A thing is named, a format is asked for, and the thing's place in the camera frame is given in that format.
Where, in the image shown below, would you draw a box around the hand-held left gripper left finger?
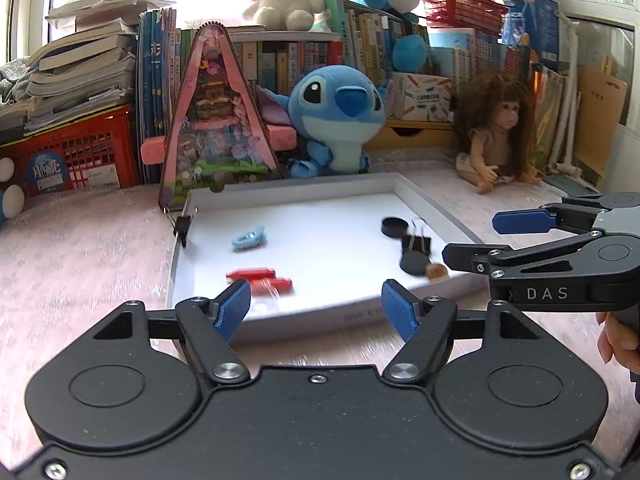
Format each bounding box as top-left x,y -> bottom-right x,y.
92,279 -> 252,386

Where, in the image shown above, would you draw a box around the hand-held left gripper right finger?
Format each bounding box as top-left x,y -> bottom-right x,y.
381,280 -> 543,386

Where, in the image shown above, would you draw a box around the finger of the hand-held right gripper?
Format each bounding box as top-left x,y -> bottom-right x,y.
442,229 -> 604,279
492,194 -> 609,235

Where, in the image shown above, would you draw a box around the red and white plastic clip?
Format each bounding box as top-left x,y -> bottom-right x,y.
248,277 -> 296,297

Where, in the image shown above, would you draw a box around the large black binder clip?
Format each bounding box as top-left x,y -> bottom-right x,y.
399,217 -> 434,256

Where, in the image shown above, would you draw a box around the blue hair clip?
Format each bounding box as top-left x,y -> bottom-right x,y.
230,227 -> 270,250

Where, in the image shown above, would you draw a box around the shallow white cardboard box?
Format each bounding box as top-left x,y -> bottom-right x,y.
167,172 -> 494,346

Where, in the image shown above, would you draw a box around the person's right hand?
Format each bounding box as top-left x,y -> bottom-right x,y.
597,311 -> 640,375

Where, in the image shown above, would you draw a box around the small black binder clip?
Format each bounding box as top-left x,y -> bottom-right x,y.
167,207 -> 199,249

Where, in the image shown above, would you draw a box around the brown-haired doll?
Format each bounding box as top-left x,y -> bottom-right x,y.
452,70 -> 544,195

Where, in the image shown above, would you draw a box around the row of thin picture books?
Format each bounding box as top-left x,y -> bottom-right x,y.
527,59 -> 566,166

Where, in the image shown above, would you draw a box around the brown cardboard sheet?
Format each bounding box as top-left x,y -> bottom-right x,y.
574,57 -> 629,181

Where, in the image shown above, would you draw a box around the wooden drawer box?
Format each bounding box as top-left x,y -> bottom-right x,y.
364,118 -> 459,151

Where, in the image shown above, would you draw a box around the white plastic pipes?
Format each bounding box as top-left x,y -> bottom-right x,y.
547,9 -> 589,181

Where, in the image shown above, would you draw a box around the white printed carton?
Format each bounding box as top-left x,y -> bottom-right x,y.
389,72 -> 457,122

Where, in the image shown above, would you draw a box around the pink snowflake tablecloth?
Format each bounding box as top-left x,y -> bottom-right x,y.
0,165 -> 640,461

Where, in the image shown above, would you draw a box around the row of grey-spined books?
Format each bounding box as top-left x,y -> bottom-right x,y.
429,27 -> 531,86

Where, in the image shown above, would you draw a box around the blue carton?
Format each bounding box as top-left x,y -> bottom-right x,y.
499,0 -> 561,69

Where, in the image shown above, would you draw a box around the pink triangular house model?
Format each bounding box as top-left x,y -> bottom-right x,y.
141,20 -> 296,211

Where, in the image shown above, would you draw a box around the blue alien plush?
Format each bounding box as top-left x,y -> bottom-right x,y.
257,63 -> 396,179

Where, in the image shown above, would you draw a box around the red plastic crate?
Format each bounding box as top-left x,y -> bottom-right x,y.
0,104 -> 141,196

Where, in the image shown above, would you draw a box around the red mesh basket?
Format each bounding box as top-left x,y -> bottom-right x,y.
421,0 -> 511,36

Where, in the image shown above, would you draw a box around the row of thin blue books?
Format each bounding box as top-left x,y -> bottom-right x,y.
135,7 -> 182,186

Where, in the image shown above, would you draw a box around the row of tall books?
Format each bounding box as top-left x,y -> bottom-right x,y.
342,2 -> 431,81

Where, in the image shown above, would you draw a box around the blue robot cat plush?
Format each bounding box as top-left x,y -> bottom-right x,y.
0,156 -> 26,224

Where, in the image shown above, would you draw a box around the row of small books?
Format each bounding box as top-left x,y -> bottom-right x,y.
229,39 -> 346,96

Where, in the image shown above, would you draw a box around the stack of lying books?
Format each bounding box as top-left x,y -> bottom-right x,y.
22,0 -> 176,136

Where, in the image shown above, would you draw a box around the grey folded cloth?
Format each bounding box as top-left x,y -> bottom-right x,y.
0,57 -> 39,111

